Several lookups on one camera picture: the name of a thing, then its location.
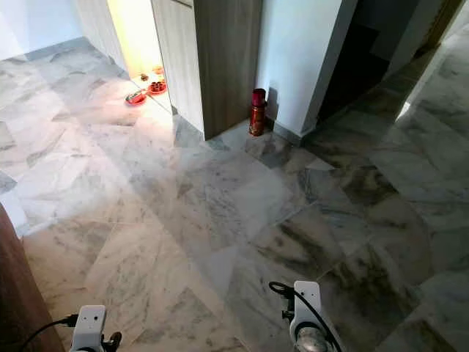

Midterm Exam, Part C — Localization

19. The reddish brown sofa edge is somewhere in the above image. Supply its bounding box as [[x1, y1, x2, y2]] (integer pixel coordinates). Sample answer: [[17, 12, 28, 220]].
[[0, 205, 66, 352]]

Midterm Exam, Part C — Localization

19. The red metal flask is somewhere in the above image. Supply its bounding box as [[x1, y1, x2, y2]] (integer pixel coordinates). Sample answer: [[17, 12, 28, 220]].
[[248, 88, 268, 137]]

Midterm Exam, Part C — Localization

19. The red bowl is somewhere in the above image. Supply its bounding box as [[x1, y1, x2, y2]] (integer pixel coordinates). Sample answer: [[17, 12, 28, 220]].
[[125, 89, 147, 106], [147, 79, 168, 96]]

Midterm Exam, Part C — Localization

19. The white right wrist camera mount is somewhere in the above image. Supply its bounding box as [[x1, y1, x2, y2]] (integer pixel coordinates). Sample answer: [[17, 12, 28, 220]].
[[289, 281, 330, 352]]

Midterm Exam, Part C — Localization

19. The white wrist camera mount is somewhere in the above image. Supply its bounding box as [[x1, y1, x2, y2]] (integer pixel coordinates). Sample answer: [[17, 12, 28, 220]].
[[74, 305, 108, 352], [289, 281, 330, 352]]

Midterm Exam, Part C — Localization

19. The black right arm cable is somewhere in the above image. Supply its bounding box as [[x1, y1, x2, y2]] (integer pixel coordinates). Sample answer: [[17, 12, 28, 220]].
[[268, 281, 344, 352]]

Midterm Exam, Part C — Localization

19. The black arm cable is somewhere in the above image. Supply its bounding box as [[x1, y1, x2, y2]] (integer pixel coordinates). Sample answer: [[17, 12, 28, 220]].
[[21, 314, 80, 352], [268, 281, 344, 352]]

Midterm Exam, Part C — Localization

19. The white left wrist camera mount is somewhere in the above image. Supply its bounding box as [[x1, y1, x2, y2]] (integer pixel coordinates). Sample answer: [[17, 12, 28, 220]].
[[74, 305, 108, 352]]

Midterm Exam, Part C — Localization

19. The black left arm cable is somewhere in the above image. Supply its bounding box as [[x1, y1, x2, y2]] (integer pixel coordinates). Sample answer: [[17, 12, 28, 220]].
[[21, 314, 80, 352]]

